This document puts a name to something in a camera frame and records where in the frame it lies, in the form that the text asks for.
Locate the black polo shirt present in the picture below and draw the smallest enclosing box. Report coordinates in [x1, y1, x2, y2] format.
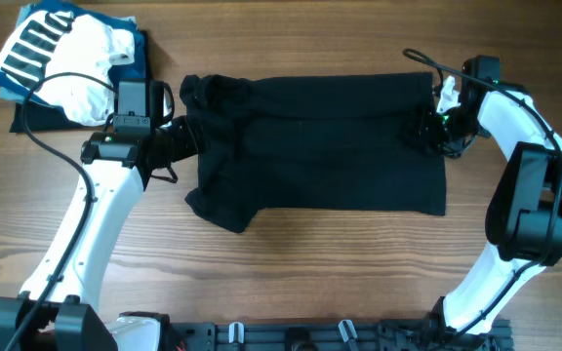
[180, 72, 447, 233]

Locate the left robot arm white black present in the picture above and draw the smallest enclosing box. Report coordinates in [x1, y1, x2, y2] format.
[0, 116, 206, 350]

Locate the white black printed folded shirt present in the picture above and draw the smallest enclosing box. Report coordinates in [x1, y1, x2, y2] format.
[0, 10, 135, 127]

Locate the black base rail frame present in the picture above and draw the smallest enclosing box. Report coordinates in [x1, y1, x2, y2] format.
[173, 319, 515, 351]

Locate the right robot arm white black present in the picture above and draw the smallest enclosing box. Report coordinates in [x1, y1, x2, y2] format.
[403, 49, 562, 345]

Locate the black folded garment bottom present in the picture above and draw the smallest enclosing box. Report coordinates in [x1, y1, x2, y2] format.
[26, 30, 153, 132]

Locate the light grey folded garment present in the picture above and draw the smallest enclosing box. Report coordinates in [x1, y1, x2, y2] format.
[0, 1, 140, 102]

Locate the blue folded shirt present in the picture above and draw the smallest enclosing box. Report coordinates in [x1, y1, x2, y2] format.
[0, 1, 146, 109]

